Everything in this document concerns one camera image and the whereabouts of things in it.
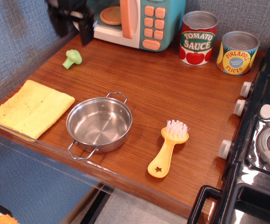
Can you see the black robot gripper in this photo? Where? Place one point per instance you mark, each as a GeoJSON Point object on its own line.
{"type": "Point", "coordinates": [61, 12]}

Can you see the green toy broccoli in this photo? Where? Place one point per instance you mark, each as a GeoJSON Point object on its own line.
{"type": "Point", "coordinates": [73, 57]}

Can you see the teal toy microwave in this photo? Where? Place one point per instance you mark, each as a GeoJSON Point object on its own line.
{"type": "Point", "coordinates": [146, 24]}

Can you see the yellow folded cloth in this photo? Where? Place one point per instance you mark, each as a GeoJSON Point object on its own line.
{"type": "Point", "coordinates": [33, 110]}

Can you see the stainless steel pan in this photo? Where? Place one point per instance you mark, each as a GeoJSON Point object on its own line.
{"type": "Point", "coordinates": [98, 125]}

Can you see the tomato sauce can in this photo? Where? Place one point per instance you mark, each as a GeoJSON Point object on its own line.
{"type": "Point", "coordinates": [197, 38]}

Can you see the clear acrylic table guard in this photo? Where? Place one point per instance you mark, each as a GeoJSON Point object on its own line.
{"type": "Point", "coordinates": [151, 82]}

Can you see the yellow toy scrub brush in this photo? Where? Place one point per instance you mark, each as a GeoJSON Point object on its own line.
{"type": "Point", "coordinates": [175, 133]}

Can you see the pineapple slices can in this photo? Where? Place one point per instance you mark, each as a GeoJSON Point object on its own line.
{"type": "Point", "coordinates": [237, 52]}

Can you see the orange object at corner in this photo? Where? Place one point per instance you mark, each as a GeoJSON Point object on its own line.
{"type": "Point", "coordinates": [7, 219]}

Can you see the black toy stove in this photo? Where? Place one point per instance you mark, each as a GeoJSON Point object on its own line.
{"type": "Point", "coordinates": [245, 194]}

